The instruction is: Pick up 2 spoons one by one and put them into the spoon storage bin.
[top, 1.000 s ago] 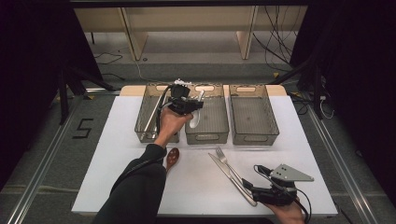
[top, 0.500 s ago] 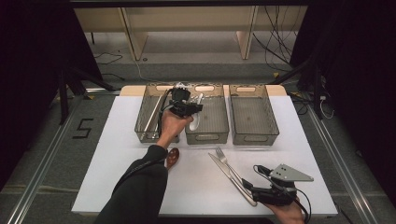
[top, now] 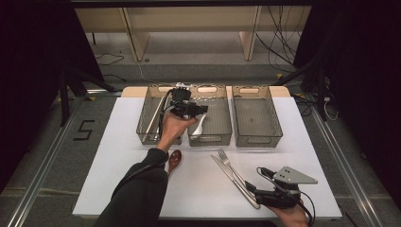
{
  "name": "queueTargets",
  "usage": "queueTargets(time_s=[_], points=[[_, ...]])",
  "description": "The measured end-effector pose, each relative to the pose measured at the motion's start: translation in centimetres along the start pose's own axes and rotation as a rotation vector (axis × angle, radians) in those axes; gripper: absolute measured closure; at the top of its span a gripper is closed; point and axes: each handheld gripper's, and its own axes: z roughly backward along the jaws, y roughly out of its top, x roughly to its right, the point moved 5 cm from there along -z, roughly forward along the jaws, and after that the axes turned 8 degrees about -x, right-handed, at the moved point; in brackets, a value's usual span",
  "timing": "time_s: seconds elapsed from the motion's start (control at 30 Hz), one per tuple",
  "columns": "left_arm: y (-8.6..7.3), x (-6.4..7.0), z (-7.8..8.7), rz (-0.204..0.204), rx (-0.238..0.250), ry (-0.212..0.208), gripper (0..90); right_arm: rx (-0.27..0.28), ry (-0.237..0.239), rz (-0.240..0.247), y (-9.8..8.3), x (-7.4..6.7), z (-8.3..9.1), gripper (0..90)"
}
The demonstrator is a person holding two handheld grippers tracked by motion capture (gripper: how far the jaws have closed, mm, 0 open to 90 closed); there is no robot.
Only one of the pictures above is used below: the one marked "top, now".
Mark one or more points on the aluminium floor rail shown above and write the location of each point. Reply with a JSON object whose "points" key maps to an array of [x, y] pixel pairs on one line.
{"points": [[41, 176], [346, 170]]}

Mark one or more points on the smoky transparent plastic bin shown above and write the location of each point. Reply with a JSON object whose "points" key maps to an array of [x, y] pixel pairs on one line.
{"points": [[148, 107], [257, 121], [217, 123]]}

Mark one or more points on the beige wooden shelf unit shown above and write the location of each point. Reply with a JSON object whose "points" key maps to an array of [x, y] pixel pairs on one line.
{"points": [[189, 19]]}

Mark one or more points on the person's left hand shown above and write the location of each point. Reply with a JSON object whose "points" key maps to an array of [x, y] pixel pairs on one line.
{"points": [[173, 129]]}

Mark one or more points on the black tripod stand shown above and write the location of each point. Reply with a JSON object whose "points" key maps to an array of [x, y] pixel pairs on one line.
{"points": [[320, 88], [64, 97]]}

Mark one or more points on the person's right hand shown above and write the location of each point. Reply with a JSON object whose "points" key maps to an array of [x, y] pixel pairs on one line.
{"points": [[293, 217]]}

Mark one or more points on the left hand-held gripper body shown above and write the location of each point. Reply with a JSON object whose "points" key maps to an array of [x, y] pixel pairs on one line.
{"points": [[181, 101]]}

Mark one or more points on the silver metal knife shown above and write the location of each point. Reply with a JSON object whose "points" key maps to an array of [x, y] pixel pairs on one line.
{"points": [[230, 176]]}

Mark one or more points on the white chopstick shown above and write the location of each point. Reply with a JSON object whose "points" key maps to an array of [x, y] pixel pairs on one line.
{"points": [[154, 117], [157, 134]]}

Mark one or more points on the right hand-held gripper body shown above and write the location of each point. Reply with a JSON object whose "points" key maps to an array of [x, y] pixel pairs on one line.
{"points": [[293, 177]]}

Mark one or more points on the brown wooden spoon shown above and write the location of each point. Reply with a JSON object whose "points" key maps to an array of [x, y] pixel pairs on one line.
{"points": [[174, 159]]}

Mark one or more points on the white table cover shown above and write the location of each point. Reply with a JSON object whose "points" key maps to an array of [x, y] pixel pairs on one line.
{"points": [[126, 126]]}

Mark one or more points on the silver metal fork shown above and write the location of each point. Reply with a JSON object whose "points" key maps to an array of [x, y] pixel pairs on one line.
{"points": [[224, 157]]}

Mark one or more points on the dark curtain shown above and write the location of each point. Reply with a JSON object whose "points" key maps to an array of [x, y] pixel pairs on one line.
{"points": [[365, 78], [31, 78]]}

